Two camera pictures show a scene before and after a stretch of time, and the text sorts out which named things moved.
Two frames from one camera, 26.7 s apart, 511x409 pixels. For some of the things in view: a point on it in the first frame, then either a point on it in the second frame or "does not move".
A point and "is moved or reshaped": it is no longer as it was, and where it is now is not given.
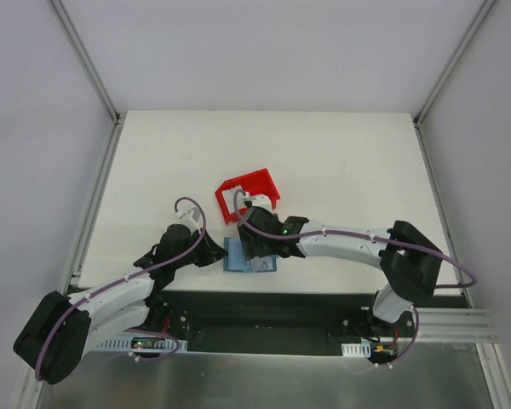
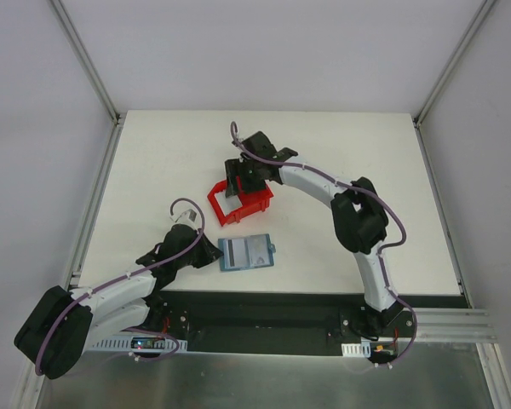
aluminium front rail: [452, 325] does not move
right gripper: [251, 242] -> [242, 178]
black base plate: [257, 321] does not move
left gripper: [207, 252] does not move
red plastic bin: [257, 184] is moved or reshaped
